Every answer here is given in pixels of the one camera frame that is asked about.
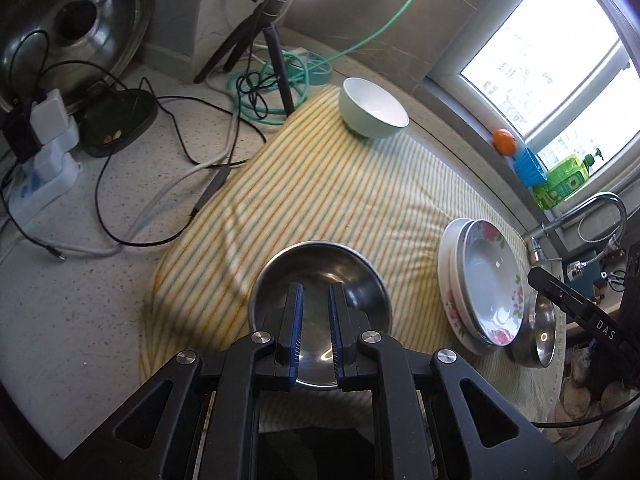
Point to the person's right hand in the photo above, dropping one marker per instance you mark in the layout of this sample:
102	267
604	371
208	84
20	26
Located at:
577	375

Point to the window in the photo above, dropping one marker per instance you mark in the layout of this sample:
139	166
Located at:
540	60

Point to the red steel-lined bowl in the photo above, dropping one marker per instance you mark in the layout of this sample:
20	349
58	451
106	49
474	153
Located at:
320	270

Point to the chrome faucet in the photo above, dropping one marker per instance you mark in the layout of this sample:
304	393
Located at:
545	230

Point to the blue silicone cups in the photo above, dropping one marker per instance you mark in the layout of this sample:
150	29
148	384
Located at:
529	167

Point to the white multi-socket power strip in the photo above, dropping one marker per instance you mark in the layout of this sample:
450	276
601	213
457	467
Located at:
45	180

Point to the black round dish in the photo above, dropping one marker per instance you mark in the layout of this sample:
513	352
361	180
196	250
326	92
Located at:
125	115

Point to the large steel pot lid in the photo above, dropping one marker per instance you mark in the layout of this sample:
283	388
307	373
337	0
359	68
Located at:
115	20

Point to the stainless steel bowl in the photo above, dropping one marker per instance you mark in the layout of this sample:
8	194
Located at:
542	335

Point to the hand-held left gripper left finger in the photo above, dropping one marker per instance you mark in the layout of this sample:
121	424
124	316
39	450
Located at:
297	335

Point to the plain white plate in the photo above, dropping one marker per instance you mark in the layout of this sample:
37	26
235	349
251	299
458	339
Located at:
445	252

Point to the yellow striped cloth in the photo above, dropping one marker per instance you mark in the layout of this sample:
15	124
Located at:
300	185

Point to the green dish soap bottle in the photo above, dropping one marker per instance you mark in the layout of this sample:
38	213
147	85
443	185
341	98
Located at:
562	180

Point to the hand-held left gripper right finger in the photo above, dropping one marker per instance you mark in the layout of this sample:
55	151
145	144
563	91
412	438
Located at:
335	335

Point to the orange tangerine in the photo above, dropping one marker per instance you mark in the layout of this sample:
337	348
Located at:
504	142

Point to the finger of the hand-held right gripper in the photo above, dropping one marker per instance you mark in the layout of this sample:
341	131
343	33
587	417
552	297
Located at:
547	282

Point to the grey leaf pattern plate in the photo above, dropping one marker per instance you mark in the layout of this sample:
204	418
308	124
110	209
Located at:
456	260

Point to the pink floral plate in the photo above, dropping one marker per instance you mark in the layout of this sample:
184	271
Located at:
490	270
451	310

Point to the black tripod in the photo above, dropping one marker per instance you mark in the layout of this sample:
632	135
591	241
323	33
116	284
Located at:
274	60

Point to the white charger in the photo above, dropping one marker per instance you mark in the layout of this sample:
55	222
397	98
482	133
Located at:
47	115

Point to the black power adapter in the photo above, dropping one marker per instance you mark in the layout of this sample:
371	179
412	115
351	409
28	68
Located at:
20	137

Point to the mint green bowl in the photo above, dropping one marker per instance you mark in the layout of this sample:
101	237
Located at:
365	120

